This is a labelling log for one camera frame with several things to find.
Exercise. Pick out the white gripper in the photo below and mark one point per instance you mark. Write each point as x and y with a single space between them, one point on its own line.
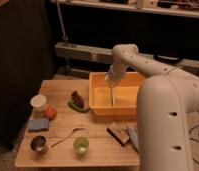
115 75

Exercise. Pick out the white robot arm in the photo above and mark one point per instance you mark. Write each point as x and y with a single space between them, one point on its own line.
165 98

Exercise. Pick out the yellow plastic tray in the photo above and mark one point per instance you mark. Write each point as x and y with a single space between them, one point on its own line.
125 94

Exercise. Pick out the green plate with grapes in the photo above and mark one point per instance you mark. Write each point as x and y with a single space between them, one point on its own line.
77 103

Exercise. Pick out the brown chocolate bar packet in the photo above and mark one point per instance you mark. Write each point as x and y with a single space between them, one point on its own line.
118 133

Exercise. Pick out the grey metal beam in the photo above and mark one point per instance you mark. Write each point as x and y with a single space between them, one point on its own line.
104 55

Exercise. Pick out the metal pole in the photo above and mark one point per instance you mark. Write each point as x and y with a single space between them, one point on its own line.
65 37

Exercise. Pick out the grey folded cloth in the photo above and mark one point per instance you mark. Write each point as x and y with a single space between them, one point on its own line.
133 137

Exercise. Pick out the orange fruit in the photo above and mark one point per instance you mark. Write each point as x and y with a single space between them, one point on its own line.
50 113

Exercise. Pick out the white cup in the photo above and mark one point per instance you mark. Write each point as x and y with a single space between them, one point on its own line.
39 103

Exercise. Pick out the blue sponge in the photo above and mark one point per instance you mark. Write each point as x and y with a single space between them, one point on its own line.
40 124

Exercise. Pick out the wooden shelf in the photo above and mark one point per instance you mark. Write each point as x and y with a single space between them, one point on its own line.
140 6

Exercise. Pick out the metal cup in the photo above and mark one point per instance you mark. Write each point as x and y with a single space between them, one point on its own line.
39 144

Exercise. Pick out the black handle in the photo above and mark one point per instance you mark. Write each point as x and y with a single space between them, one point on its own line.
169 60

